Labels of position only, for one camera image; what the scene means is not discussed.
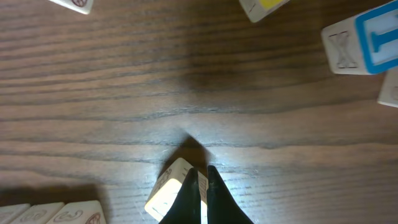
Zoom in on blue S block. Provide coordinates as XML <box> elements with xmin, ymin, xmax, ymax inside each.
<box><xmin>377</xmin><ymin>68</ymin><xmax>398</xmax><ymax>108</ymax></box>

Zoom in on green R block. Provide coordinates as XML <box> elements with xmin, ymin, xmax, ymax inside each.
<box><xmin>0</xmin><ymin>203</ymin><xmax>30</xmax><ymax>224</ymax></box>

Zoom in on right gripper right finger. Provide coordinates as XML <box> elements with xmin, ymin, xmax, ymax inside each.
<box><xmin>207</xmin><ymin>166</ymin><xmax>253</xmax><ymax>224</ymax></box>

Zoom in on yellow block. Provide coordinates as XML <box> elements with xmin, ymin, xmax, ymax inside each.
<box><xmin>144</xmin><ymin>157</ymin><xmax>208</xmax><ymax>224</ymax></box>
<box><xmin>239</xmin><ymin>0</ymin><xmax>289</xmax><ymax>23</ymax></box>

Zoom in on blue P block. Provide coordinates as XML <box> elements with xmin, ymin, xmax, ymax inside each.
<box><xmin>47</xmin><ymin>200</ymin><xmax>106</xmax><ymax>224</ymax></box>

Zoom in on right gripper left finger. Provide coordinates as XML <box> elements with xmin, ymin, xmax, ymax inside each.
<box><xmin>159</xmin><ymin>168</ymin><xmax>201</xmax><ymax>224</ymax></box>

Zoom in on green B block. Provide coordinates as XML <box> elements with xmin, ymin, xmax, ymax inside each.
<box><xmin>49</xmin><ymin>0</ymin><xmax>94</xmax><ymax>15</ymax></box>

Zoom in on blue E block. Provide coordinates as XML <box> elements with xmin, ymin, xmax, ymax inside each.
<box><xmin>321</xmin><ymin>1</ymin><xmax>397</xmax><ymax>75</ymax></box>

